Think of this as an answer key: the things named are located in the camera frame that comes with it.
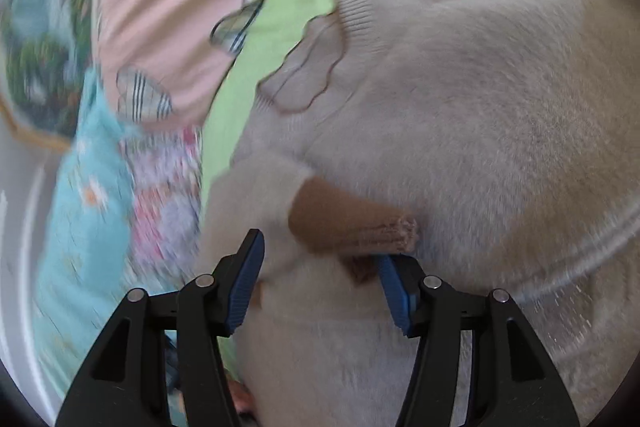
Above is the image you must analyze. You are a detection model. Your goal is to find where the teal floral blanket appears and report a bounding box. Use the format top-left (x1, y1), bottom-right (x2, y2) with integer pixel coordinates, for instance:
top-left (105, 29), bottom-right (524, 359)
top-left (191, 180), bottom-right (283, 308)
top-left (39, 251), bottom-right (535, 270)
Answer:
top-left (32, 66), bottom-right (171, 400)

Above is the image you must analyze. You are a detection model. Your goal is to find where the framed landscape painting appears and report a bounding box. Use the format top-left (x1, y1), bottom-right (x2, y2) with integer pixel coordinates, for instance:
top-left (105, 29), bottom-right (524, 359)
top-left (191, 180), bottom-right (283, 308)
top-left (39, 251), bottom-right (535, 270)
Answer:
top-left (1, 0), bottom-right (93, 150)

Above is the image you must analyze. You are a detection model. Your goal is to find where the purple floral ruffled cloth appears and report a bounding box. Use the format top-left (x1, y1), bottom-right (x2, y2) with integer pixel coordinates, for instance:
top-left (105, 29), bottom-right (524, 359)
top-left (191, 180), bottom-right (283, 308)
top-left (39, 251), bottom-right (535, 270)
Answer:
top-left (122, 126), bottom-right (202, 285)

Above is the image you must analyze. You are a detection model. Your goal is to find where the beige knit sweater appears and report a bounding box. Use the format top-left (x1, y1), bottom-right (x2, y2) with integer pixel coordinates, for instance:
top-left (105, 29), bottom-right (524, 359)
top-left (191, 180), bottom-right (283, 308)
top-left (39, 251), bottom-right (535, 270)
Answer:
top-left (198, 0), bottom-right (639, 426)

